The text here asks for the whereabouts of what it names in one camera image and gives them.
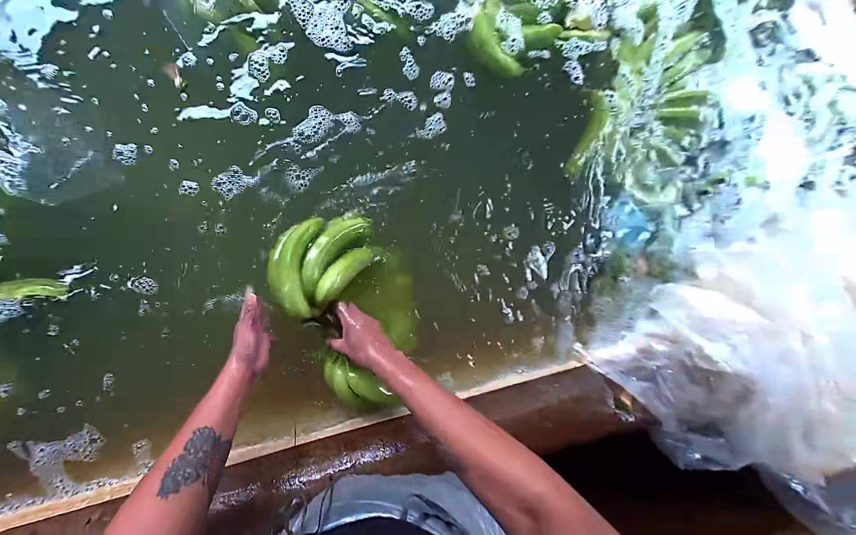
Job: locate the clear plastic sheet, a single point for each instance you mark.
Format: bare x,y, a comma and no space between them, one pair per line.
755,401

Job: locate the person's right forearm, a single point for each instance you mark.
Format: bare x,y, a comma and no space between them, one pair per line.
472,438

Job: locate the person's right hand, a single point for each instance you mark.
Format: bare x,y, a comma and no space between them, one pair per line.
363,338

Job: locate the person's right thumb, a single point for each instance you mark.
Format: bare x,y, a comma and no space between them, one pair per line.
337,345

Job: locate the person's left fingers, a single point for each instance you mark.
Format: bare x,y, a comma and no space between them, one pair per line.
250,308

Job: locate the blue plastic piece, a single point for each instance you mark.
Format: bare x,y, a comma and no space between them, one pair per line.
630,221

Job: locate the person's left hand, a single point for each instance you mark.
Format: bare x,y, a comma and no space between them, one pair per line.
250,348

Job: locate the person's left forearm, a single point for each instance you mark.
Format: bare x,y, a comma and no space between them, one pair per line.
197,457

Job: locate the person's right fingers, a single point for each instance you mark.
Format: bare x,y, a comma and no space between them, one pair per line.
346,314

